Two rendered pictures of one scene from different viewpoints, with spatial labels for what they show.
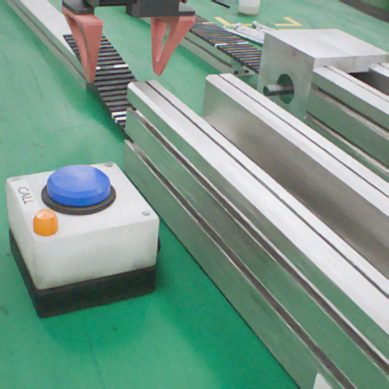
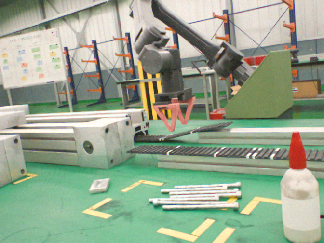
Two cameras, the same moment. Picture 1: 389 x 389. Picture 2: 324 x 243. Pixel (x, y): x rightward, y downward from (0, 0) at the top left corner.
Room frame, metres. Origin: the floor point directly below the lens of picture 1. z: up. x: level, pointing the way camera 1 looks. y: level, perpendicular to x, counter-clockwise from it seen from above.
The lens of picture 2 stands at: (1.35, -0.34, 0.98)
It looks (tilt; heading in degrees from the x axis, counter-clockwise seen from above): 10 degrees down; 153
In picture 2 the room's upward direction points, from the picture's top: 7 degrees counter-clockwise
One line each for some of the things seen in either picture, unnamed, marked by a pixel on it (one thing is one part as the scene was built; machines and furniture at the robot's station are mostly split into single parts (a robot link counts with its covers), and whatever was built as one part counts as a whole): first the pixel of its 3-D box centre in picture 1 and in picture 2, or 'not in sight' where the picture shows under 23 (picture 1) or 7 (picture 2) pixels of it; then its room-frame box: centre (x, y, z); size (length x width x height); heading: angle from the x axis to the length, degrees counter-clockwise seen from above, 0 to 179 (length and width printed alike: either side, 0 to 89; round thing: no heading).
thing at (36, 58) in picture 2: not in sight; (35, 84); (-5.47, 0.50, 0.97); 1.51 x 0.50 x 1.95; 45
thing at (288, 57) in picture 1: (310, 84); (108, 140); (0.63, -0.12, 0.83); 0.12 x 0.09 x 0.10; 119
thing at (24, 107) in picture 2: not in sight; (5, 115); (-0.06, -0.30, 0.87); 0.16 x 0.11 x 0.07; 29
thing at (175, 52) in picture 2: not in sight; (168, 60); (0.63, 0.07, 1.00); 0.07 x 0.06 x 0.07; 125
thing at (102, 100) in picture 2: not in sight; (91, 73); (-9.62, 2.85, 1.10); 3.30 x 0.90 x 2.20; 25
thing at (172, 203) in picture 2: not in sight; (188, 203); (0.98, -0.12, 0.78); 0.11 x 0.01 x 0.01; 46
